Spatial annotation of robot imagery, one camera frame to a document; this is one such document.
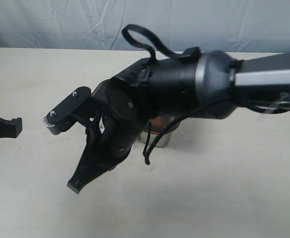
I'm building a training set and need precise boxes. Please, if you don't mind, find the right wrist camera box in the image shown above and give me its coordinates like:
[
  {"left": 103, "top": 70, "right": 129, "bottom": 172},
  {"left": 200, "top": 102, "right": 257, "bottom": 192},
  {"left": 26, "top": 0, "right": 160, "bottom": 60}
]
[{"left": 43, "top": 86, "right": 91, "bottom": 135}]

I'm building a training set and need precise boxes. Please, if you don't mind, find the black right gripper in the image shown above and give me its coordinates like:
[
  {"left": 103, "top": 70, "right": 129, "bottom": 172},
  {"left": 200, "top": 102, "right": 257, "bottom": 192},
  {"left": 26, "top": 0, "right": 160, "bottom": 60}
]
[{"left": 67, "top": 58, "right": 198, "bottom": 193}]

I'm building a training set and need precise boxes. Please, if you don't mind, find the stainless steel lunch box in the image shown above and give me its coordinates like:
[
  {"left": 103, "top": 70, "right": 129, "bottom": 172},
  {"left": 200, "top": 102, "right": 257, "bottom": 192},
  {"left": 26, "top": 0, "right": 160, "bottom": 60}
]
[{"left": 139, "top": 118, "right": 180, "bottom": 148}]

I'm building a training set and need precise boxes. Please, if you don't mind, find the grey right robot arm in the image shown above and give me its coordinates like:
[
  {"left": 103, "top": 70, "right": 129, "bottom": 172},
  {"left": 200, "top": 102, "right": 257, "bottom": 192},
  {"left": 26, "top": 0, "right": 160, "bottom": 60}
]
[{"left": 67, "top": 51, "right": 290, "bottom": 193}]

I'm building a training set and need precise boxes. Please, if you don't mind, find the dark transparent lunch box lid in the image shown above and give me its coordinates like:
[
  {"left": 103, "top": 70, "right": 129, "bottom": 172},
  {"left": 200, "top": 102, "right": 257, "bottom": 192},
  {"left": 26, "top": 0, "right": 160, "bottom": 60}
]
[{"left": 150, "top": 117, "right": 174, "bottom": 134}]

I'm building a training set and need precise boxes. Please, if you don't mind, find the blue wrinkled backdrop cloth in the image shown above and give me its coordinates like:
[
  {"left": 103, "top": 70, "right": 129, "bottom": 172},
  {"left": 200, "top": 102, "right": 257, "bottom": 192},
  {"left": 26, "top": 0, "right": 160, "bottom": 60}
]
[{"left": 0, "top": 0, "right": 290, "bottom": 53}]

